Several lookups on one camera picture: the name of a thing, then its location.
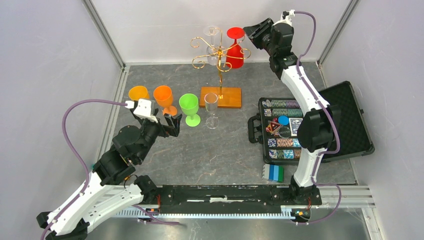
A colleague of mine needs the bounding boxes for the blue playing card deck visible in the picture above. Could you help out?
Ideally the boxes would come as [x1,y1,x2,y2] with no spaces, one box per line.
[289,118,303,136]

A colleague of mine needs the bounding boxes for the clear flute glass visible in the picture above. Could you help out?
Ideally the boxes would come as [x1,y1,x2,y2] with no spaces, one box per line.
[204,92,219,130]

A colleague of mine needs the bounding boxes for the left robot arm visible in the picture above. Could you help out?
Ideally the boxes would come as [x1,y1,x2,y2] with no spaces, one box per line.
[36,114,182,240]

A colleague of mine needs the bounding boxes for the clear glass back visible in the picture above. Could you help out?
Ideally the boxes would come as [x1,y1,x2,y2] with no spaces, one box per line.
[203,25,220,66]

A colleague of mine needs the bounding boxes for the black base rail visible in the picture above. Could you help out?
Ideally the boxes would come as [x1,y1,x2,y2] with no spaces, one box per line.
[142,184,322,214]

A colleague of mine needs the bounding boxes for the orange wine glass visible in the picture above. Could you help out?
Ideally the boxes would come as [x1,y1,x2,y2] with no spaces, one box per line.
[153,85,178,116]

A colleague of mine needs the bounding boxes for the black poker chip case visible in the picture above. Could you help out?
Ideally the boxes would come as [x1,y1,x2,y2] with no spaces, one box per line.
[247,81,375,166]

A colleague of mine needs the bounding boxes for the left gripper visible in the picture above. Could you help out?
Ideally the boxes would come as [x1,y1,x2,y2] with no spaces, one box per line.
[136,108,183,163]

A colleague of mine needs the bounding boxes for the blue round chip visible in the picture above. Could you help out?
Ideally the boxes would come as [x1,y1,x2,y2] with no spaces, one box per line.
[277,115,290,126]

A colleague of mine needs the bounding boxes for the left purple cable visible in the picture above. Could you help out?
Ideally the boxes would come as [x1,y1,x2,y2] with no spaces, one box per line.
[39,99,181,240]

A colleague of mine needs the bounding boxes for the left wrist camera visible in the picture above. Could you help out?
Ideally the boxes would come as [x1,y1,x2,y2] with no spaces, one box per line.
[124,98,159,123]

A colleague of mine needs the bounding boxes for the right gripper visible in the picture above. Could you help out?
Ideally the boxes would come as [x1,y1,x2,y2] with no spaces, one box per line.
[243,17,277,57]

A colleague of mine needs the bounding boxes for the clear dealer button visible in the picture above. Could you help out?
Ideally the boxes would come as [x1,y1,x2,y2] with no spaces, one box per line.
[277,126,292,139]

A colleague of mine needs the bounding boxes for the blue green brick stack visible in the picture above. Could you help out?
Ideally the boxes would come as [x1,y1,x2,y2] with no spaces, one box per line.
[262,164,284,183]

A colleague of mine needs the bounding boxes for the yellow wine glass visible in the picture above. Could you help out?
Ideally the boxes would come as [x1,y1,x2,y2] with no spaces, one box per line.
[128,85,150,101]

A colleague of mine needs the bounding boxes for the red wine glass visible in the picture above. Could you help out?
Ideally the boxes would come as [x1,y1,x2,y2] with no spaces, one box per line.
[226,27,245,69]

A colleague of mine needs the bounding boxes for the green wine glass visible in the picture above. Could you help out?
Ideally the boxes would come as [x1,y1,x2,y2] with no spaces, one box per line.
[178,93,201,127]

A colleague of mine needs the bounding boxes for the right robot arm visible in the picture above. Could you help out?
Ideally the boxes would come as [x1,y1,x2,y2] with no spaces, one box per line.
[243,17,341,204]

